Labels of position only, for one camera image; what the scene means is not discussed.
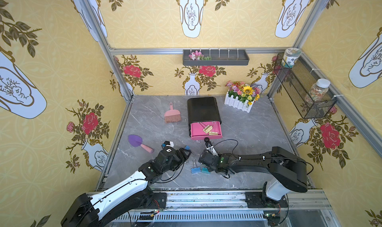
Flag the flower box with white fence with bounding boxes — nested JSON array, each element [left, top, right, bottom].
[[224, 81, 261, 113]]

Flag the pink hand broom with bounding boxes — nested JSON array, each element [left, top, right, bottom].
[[164, 103, 182, 123]]

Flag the small pink flowers on shelf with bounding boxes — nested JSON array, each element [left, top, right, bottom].
[[189, 50, 211, 61]]

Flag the purple spatula with pink handle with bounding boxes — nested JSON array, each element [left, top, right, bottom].
[[128, 134, 154, 153]]

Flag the metal base rail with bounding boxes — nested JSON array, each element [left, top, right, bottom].
[[108, 189, 341, 227]]

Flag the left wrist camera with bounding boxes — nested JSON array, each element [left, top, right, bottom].
[[162, 141, 174, 148]]

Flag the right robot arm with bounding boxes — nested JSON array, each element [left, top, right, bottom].
[[199, 138, 308, 207]]

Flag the grey wall shelf tray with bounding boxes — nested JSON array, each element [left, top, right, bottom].
[[183, 48, 250, 66]]

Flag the teal binder clip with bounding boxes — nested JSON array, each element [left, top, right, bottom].
[[201, 167, 210, 174]]

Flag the black wire wall basket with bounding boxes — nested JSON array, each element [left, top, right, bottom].
[[274, 53, 337, 119]]

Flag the black drawer cabinet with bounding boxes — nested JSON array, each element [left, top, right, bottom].
[[187, 97, 222, 137]]

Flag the jar of colorful sprinkles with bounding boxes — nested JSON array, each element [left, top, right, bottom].
[[305, 79, 331, 104]]

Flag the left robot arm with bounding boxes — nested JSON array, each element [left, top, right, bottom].
[[61, 145, 192, 227]]

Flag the pink top drawer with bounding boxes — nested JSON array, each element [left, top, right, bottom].
[[190, 121, 223, 140]]

